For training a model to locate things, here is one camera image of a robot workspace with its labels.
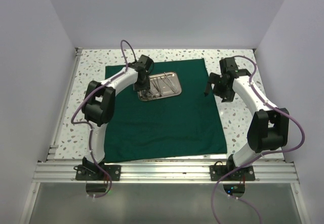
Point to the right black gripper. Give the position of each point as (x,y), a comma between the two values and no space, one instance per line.
(227,96)

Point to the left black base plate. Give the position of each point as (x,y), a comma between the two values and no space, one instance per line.
(96,174)

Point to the aluminium mounting rail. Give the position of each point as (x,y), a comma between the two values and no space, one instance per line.
(167,171)

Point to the green surgical cloth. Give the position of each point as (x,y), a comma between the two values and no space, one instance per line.
(184,125)

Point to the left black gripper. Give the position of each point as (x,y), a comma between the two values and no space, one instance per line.
(146,86)

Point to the steel surgical scissors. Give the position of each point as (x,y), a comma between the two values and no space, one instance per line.
(147,95)

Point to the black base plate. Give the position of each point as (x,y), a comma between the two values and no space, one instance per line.
(243,174)
(96,174)

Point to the steel forceps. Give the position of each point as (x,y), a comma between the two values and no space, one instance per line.
(157,83)

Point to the steel needle holder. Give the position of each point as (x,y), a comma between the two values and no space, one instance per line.
(170,83)

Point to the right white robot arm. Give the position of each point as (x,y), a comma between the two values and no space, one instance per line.
(268,130)

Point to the stainless steel instrument tray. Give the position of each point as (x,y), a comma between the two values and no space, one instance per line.
(166,90)

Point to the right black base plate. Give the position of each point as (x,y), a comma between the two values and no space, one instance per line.
(243,174)

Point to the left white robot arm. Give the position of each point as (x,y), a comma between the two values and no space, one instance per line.
(99,105)

